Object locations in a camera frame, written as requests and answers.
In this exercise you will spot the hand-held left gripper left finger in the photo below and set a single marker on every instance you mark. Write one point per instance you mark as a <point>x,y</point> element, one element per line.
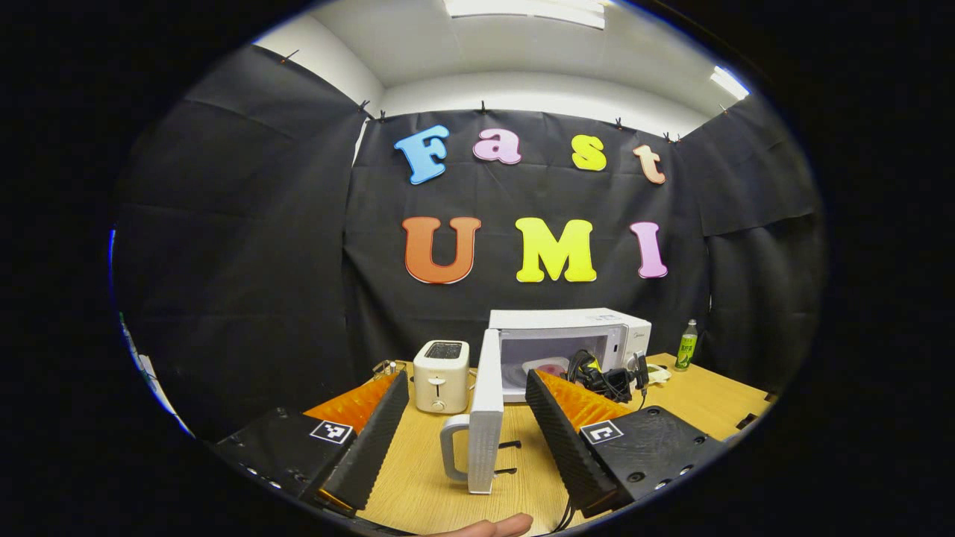
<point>373,447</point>

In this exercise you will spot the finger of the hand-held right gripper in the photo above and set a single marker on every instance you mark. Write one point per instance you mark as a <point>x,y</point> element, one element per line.
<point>586,369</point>

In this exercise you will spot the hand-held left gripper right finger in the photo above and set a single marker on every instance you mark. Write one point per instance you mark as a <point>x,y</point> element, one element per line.
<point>567,447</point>

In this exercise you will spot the pink round food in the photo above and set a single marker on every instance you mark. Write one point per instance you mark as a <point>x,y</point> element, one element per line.
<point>552,369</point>

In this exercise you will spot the white square plate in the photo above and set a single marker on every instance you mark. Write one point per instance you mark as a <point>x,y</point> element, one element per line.
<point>531,365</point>

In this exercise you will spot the white microwave oven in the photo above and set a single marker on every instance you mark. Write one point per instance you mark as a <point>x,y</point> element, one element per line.
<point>559,321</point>

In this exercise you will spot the white divided grain dish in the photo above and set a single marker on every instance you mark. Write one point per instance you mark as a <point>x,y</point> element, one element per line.
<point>660,374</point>

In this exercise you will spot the green drink bottle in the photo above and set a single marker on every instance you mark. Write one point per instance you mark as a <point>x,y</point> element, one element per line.
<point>686,349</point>

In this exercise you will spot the white toaster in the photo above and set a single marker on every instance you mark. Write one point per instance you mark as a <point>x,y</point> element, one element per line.
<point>440,380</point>

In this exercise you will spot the small black block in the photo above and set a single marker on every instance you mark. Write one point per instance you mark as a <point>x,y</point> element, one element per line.
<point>746,421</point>

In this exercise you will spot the black backdrop cloth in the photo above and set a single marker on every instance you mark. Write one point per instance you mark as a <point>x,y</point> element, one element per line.
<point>492,194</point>

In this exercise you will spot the small ceiling light panel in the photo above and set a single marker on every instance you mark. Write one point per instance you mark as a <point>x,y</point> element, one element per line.
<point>730,82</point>

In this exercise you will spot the long ceiling light panel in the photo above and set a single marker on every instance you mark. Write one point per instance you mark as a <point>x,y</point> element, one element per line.
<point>522,11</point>

